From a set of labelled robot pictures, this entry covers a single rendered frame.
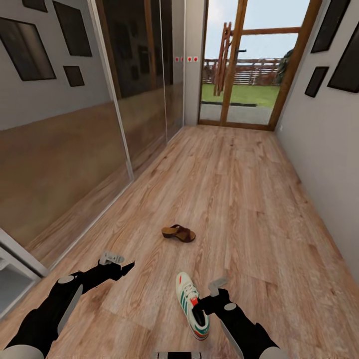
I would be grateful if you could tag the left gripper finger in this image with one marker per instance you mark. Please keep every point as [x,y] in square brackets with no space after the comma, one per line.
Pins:
[126,269]

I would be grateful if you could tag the picture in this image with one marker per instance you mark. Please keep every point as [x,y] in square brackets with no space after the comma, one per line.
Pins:
[346,74]

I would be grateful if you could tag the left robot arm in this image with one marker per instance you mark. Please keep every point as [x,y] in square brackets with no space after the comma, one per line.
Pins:
[43,326]

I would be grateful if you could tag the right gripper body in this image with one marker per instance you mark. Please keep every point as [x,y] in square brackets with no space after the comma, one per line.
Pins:
[209,303]

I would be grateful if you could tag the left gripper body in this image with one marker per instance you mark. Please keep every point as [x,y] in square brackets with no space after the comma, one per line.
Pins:
[105,272]

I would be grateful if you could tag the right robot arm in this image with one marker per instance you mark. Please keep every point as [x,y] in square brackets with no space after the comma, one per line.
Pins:
[250,341]

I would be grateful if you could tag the gym shoe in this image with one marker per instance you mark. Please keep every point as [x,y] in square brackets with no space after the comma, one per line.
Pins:
[187,296]

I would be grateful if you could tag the sandal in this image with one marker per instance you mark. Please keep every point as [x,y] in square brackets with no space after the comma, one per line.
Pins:
[183,234]

